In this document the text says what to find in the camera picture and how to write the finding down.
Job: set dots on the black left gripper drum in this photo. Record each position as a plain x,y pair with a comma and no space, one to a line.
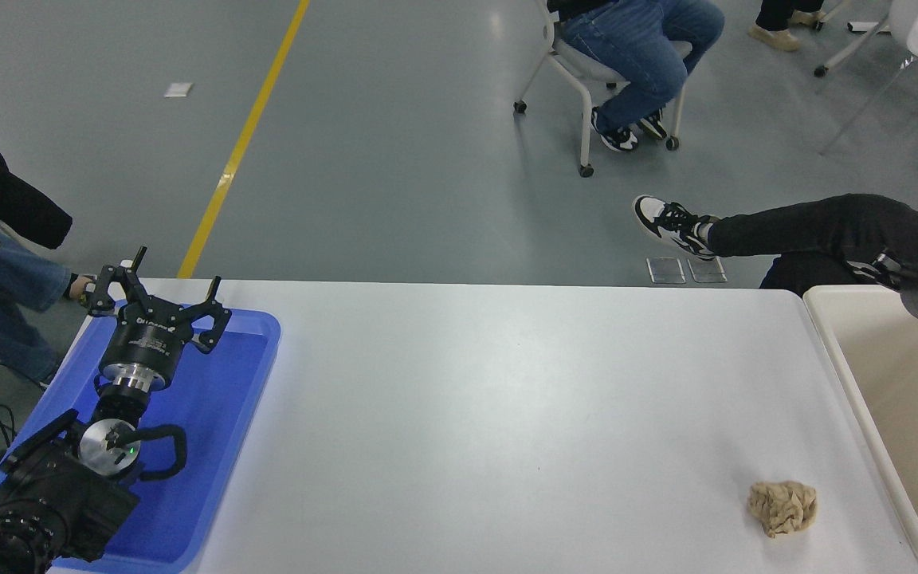
148,343

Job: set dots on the clear square floor plate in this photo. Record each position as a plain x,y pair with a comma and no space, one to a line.
666,271
706,269

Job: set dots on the person with outstretched leg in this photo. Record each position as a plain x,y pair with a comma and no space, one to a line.
810,227

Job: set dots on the blue plastic tray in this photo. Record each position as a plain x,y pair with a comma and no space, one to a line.
220,414

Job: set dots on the large pale bin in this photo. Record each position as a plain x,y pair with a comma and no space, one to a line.
905,399

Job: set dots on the white paper scrap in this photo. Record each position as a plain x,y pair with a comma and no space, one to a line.
178,89

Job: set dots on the white leg with caster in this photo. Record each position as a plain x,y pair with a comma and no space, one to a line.
853,44

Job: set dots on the crumpled tan paper ball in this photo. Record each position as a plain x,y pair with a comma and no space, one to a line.
782,506

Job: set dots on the person with tan shoes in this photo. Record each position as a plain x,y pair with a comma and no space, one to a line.
774,33

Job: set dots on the white chair with casters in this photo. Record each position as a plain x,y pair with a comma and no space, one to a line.
584,127

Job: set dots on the person seated on chair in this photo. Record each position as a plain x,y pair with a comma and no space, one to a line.
634,48

